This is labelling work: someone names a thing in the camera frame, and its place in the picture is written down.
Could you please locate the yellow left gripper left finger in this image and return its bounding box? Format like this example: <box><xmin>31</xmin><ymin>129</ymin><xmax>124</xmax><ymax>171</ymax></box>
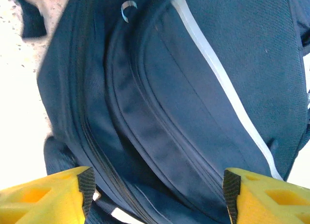
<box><xmin>0</xmin><ymin>165</ymin><xmax>96</xmax><ymax>224</ymax></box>

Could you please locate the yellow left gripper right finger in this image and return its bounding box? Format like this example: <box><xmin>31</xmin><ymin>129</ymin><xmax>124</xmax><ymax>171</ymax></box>
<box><xmin>222</xmin><ymin>167</ymin><xmax>310</xmax><ymax>224</ymax></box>

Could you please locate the navy blue backpack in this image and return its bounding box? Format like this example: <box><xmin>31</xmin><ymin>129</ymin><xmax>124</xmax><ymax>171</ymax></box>
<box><xmin>7</xmin><ymin>0</ymin><xmax>310</xmax><ymax>224</ymax></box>

